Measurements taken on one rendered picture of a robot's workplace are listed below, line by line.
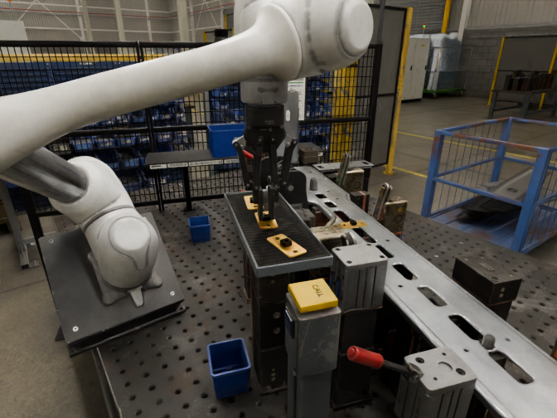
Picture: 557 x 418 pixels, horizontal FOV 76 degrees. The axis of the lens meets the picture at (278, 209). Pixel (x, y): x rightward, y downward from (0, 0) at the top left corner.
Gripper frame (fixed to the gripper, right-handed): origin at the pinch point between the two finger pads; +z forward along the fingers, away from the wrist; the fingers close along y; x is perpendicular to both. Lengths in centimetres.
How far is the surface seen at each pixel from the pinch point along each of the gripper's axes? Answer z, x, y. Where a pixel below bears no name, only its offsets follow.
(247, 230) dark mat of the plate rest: 4.1, -4.2, -4.6
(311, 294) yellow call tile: 4.1, -27.1, 2.1
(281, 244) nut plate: 3.6, -12.0, 0.9
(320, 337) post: 10.1, -30.0, 2.9
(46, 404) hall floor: 120, 68, -93
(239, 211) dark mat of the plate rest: 4.1, 5.8, -5.2
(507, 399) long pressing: 20, -38, 31
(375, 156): 90, 350, 205
